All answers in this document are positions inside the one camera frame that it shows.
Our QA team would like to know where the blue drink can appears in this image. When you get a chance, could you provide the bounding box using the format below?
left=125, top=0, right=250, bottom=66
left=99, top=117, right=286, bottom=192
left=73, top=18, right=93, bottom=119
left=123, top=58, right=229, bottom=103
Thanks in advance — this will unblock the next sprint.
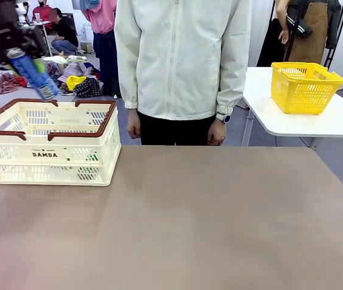
left=5, top=48, right=61, bottom=102

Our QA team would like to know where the person's left forearm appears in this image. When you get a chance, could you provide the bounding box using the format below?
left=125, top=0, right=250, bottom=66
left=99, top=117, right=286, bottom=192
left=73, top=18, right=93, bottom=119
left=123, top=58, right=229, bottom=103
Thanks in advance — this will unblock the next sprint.
left=216, top=51, right=252, bottom=115

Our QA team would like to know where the person's right forearm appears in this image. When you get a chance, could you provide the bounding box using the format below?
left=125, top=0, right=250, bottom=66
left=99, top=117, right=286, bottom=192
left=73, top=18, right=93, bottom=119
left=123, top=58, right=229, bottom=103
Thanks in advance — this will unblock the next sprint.
left=114, top=51, right=142, bottom=110

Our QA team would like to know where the cream plastic shopping basket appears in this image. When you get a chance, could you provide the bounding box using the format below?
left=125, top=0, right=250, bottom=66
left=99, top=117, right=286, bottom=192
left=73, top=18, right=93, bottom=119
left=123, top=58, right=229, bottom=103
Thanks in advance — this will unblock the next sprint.
left=0, top=98, right=122, bottom=187

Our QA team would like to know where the yellow plastic basket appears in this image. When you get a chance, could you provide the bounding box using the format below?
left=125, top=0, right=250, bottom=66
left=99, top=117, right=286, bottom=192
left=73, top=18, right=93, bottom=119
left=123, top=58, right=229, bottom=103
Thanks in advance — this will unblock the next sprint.
left=270, top=62, right=343, bottom=115

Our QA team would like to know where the person's right hand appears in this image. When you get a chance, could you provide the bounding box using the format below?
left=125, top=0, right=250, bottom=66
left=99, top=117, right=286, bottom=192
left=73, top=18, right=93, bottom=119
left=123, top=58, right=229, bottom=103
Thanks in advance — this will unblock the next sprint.
left=126, top=108, right=143, bottom=141

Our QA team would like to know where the person's left hand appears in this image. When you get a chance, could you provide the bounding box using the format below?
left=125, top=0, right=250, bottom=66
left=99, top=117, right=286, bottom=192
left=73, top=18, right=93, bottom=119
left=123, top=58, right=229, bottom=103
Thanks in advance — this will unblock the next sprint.
left=207, top=120, right=228, bottom=147

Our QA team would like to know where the person in black shirt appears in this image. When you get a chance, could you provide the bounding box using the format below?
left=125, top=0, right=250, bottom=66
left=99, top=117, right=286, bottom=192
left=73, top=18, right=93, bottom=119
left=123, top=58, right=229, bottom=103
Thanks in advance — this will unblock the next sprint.
left=49, top=8, right=80, bottom=57

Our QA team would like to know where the person in red top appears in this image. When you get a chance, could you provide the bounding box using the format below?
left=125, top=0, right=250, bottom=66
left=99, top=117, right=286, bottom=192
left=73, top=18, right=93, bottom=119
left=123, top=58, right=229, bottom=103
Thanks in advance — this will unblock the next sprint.
left=31, top=0, right=54, bottom=31

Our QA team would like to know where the pink patterned cloth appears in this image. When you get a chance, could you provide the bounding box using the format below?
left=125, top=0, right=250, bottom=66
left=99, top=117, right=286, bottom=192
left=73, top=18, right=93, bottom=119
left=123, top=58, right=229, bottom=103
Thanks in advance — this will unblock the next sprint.
left=0, top=73, right=19, bottom=95

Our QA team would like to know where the lilac plaid cloth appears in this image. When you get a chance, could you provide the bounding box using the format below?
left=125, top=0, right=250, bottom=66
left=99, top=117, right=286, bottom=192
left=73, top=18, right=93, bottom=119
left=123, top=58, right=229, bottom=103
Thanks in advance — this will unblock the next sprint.
left=45, top=61, right=94, bottom=80

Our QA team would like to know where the yellow cloth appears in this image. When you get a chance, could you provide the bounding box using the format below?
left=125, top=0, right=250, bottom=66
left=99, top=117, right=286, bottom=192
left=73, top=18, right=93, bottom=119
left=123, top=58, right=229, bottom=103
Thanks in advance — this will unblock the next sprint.
left=65, top=75, right=88, bottom=92

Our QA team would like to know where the black white checkered cloth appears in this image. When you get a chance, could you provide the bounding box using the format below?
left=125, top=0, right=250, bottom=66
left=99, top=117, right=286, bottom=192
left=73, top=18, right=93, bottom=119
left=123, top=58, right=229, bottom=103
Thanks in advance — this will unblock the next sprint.
left=74, top=77, right=104, bottom=98

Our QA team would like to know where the person in pink shirt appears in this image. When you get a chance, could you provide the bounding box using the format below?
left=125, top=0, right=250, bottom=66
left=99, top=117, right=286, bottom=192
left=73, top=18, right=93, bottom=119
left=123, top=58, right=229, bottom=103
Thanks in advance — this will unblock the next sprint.
left=79, top=0, right=122, bottom=99

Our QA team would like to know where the person in cream jacket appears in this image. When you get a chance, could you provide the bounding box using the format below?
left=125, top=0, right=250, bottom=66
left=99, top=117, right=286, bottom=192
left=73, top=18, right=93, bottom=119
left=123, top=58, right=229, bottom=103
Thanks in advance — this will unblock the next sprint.
left=113, top=0, right=252, bottom=147

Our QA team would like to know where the silver wristwatch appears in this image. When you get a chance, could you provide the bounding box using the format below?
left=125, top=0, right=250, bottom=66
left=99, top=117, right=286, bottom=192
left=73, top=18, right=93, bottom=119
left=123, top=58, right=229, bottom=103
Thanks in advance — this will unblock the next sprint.
left=215, top=112, right=232, bottom=124

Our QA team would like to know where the black hanging garment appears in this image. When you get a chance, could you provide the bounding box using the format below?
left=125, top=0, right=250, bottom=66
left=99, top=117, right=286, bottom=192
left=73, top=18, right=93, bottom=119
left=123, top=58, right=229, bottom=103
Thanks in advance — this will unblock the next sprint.
left=256, top=18, right=287, bottom=68

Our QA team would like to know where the figure in brown apron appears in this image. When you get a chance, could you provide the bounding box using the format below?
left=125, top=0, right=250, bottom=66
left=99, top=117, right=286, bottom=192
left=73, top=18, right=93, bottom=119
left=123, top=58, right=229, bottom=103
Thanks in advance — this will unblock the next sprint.
left=275, top=0, right=343, bottom=65

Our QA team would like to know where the white side table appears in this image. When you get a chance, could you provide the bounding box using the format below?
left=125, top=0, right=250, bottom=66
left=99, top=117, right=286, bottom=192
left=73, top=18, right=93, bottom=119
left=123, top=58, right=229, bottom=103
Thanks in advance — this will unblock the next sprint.
left=241, top=66, right=343, bottom=150

